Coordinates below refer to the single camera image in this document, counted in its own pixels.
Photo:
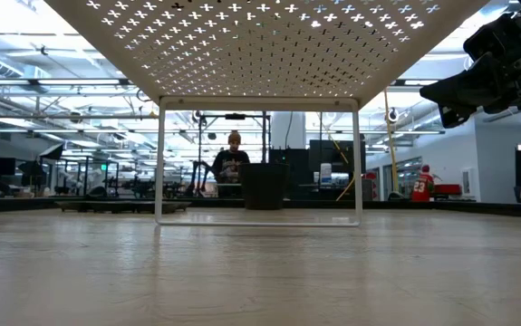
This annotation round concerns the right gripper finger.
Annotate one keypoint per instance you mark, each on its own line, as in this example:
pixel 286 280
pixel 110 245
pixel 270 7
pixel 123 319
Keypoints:
pixel 455 115
pixel 464 86

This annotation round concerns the black background robot arm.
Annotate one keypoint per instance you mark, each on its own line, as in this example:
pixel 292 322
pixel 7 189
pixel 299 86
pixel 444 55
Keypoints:
pixel 201 176

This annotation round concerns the red storage box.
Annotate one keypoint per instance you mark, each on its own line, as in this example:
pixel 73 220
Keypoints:
pixel 449 189

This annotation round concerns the white plastic jug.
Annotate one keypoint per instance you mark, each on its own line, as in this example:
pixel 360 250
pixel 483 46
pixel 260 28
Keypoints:
pixel 325 174

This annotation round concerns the black equipment cabinet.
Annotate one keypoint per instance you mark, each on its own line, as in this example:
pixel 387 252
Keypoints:
pixel 296 172

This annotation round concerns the white perforated metal shelf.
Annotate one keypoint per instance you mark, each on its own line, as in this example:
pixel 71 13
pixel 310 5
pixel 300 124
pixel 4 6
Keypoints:
pixel 260 103

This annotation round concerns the small round black camera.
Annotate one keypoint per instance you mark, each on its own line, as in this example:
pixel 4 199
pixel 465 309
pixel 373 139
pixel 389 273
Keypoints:
pixel 392 115

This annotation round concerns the black aluminium rig frame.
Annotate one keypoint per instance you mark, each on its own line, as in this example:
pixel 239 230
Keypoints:
pixel 491 209

